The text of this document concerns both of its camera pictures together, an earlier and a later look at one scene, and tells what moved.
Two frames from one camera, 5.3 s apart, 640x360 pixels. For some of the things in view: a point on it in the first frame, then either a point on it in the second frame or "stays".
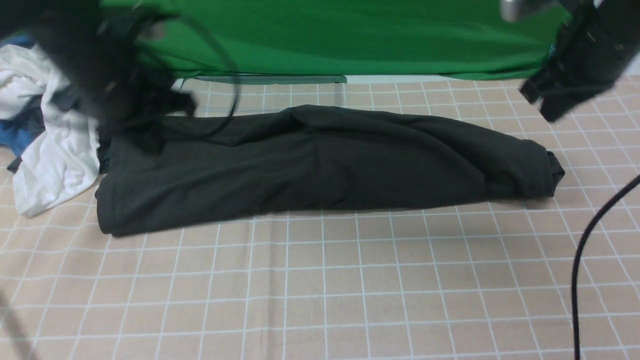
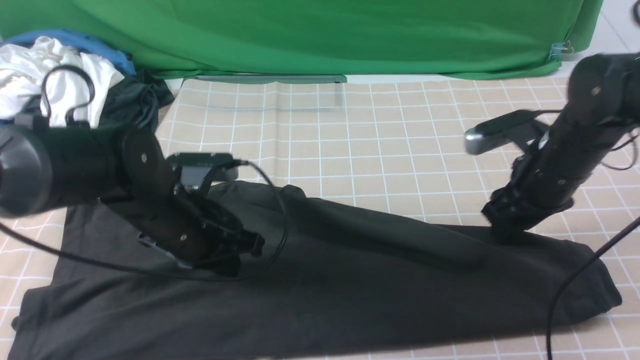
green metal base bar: (303, 80) stays
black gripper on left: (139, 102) to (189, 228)
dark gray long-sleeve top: (310, 157) to (331, 274)
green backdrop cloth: (301, 41) stays
